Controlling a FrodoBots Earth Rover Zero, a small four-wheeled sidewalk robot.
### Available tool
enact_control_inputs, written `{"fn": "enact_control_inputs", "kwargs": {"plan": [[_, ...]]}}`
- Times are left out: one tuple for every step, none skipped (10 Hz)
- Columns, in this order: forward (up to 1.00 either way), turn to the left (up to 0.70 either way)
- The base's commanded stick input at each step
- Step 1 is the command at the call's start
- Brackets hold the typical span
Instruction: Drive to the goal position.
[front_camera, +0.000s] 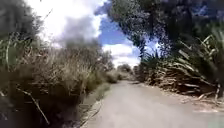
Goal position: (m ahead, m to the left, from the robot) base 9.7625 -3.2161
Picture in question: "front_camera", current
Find grass strip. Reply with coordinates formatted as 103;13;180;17
74;81;112;128

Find grey paved path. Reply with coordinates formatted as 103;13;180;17
79;79;224;128

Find dry reed bushes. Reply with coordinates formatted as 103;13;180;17
0;0;116;128

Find dark trees with flax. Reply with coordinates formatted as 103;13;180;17
108;0;224;101

